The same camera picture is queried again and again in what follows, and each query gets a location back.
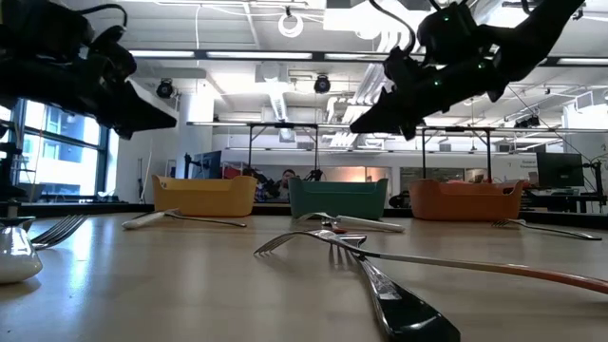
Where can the black computer monitor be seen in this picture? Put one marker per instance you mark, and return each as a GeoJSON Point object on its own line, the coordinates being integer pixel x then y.
{"type": "Point", "coordinates": [560, 168]}

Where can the black ceiling spotlights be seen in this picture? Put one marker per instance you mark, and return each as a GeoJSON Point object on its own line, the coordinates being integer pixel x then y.
{"type": "Point", "coordinates": [527, 122]}

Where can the long silver fork crossing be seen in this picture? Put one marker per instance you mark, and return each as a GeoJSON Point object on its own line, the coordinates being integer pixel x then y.
{"type": "Point", "coordinates": [475, 265]}

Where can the white spoon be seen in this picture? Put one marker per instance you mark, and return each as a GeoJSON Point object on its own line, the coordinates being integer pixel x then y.
{"type": "Point", "coordinates": [14, 256]}

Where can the person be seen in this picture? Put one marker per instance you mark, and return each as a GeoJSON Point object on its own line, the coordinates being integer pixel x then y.
{"type": "Point", "coordinates": [286, 183]}

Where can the green plastic bin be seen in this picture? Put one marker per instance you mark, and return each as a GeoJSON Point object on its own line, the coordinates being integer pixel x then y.
{"type": "Point", "coordinates": [337, 199]}

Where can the large window with dark frame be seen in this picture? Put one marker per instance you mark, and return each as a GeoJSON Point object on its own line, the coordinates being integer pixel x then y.
{"type": "Point", "coordinates": [62, 161]}

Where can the white air duct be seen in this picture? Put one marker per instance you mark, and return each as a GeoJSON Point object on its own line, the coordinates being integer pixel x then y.
{"type": "Point", "coordinates": [273, 71]}

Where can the plain silver metal fork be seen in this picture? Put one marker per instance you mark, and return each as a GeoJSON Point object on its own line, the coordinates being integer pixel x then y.
{"type": "Point", "coordinates": [546, 230]}
{"type": "Point", "coordinates": [57, 233]}

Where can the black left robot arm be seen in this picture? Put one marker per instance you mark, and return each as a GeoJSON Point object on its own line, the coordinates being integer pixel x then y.
{"type": "Point", "coordinates": [28, 28]}

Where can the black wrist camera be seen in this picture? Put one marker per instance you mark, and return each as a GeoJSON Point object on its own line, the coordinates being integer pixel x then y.
{"type": "Point", "coordinates": [449, 35]}
{"type": "Point", "coordinates": [111, 52]}

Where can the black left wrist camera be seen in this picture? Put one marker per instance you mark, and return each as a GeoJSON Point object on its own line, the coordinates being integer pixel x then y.
{"type": "Point", "coordinates": [111, 52]}

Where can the small silver post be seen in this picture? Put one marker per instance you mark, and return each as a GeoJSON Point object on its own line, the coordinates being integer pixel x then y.
{"type": "Point", "coordinates": [13, 208]}

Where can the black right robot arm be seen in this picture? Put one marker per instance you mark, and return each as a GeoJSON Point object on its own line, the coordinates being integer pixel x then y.
{"type": "Point", "coordinates": [537, 33]}

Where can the ceiling light track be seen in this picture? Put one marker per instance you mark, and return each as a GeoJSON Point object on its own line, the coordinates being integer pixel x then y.
{"type": "Point", "coordinates": [259, 55]}

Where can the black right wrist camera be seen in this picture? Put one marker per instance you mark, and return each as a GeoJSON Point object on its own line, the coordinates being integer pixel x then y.
{"type": "Point", "coordinates": [449, 35]}

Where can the black ceiling camera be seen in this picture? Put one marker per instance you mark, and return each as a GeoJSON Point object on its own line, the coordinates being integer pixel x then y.
{"type": "Point", "coordinates": [165, 89]}
{"type": "Point", "coordinates": [322, 84]}

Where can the yellow plastic bin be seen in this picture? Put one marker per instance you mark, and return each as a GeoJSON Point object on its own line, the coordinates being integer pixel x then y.
{"type": "Point", "coordinates": [204, 197]}

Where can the black metal table frame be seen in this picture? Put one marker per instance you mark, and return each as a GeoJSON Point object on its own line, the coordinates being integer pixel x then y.
{"type": "Point", "coordinates": [282, 125]}
{"type": "Point", "coordinates": [456, 128]}

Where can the blue-lit computer monitor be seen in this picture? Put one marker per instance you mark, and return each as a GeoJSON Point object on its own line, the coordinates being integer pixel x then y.
{"type": "Point", "coordinates": [209, 165]}

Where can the black equipment stand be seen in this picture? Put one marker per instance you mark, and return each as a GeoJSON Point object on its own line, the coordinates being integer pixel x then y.
{"type": "Point", "coordinates": [7, 171]}

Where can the dark desk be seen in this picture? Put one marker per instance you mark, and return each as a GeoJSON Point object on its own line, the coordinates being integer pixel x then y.
{"type": "Point", "coordinates": [560, 195]}

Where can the orange plastic bin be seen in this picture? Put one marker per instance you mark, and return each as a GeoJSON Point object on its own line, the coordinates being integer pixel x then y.
{"type": "Point", "coordinates": [465, 202]}

